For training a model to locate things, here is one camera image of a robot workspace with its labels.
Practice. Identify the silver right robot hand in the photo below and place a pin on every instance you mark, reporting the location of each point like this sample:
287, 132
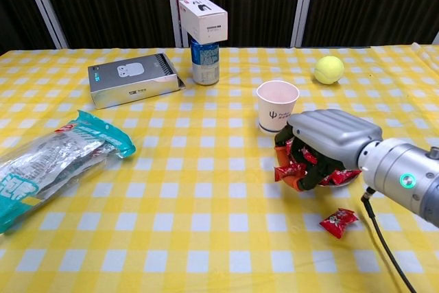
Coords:
336, 135

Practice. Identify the black pleated curtain panel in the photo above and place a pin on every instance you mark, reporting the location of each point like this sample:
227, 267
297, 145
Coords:
13, 5
370, 1
254, 1
109, 1

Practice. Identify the yellow white checked tablecloth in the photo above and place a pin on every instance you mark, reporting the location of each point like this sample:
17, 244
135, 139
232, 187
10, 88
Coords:
205, 204

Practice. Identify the silver earbuds box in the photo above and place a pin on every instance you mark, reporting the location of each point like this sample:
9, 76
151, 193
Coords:
130, 80

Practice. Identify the red candy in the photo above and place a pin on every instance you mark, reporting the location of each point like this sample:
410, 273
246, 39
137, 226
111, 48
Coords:
339, 177
305, 156
289, 172
339, 221

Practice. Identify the yellow tennis ball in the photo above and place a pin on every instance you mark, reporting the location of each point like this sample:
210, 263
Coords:
329, 70

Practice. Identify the round steel plate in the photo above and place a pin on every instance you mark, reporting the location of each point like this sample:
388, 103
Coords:
339, 185

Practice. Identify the small white carton box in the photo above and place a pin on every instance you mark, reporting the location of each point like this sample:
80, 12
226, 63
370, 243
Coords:
205, 18

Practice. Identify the blue white drink can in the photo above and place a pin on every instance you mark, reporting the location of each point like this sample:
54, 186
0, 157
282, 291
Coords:
205, 66

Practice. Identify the teal silver snack bag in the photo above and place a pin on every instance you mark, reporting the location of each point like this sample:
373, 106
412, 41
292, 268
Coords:
51, 169

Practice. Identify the white paper cup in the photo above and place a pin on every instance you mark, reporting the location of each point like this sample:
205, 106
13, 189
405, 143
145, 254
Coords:
274, 111

